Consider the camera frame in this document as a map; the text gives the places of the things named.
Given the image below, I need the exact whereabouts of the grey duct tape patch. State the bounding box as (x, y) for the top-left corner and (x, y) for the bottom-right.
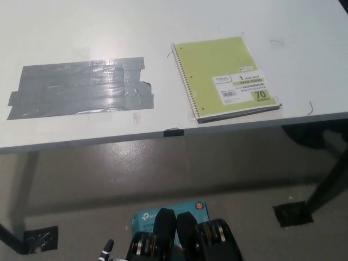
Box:
(7, 57), (155, 120)

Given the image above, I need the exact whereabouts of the black table leg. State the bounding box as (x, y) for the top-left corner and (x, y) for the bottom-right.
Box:
(0, 221), (27, 255)
(306, 146), (348, 215)

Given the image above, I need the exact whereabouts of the teal router box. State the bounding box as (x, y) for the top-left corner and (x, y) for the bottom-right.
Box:
(132, 200), (210, 243)

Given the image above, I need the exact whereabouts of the black robot body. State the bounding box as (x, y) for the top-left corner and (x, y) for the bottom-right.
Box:
(125, 208), (244, 261)

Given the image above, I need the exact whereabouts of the white and black left hand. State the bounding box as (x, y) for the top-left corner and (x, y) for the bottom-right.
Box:
(98, 238), (128, 261)

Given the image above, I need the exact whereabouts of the green spiral notebook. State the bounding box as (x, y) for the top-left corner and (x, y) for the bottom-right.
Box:
(170, 36), (282, 125)

